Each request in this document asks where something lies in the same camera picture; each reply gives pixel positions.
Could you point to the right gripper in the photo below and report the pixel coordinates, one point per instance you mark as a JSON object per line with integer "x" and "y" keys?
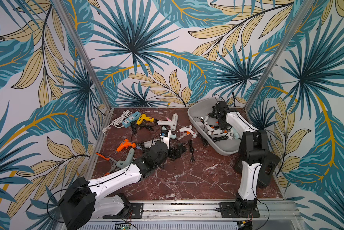
{"x": 215, "y": 115}

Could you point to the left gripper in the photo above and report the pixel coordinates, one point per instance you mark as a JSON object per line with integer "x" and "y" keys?
{"x": 174, "y": 155}

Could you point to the small white glue gun orange trigger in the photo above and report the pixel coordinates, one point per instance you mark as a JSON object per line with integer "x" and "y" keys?
{"x": 189, "y": 130}

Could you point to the large white glue gun blue trigger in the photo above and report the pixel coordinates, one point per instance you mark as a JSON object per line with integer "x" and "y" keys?
{"x": 147, "y": 144}

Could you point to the large white glue gun pink stick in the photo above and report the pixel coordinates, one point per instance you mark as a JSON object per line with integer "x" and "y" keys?
{"x": 172, "y": 124}

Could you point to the small white glue gun front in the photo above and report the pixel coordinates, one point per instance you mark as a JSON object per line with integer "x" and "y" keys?
{"x": 202, "y": 121}

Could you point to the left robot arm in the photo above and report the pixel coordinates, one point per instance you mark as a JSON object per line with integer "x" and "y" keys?
{"x": 83, "y": 200}

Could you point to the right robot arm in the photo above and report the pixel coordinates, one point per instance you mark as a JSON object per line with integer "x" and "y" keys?
{"x": 252, "y": 151}

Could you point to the grey plastic storage box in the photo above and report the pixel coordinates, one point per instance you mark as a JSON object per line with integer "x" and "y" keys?
{"x": 223, "y": 144}

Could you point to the yellow glue gun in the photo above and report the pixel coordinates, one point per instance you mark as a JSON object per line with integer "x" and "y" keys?
{"x": 142, "y": 118}

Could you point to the teal power strip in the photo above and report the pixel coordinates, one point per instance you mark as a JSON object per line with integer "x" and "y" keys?
{"x": 134, "y": 117}

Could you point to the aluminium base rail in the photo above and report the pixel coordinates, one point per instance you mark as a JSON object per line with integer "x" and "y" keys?
{"x": 214, "y": 214}

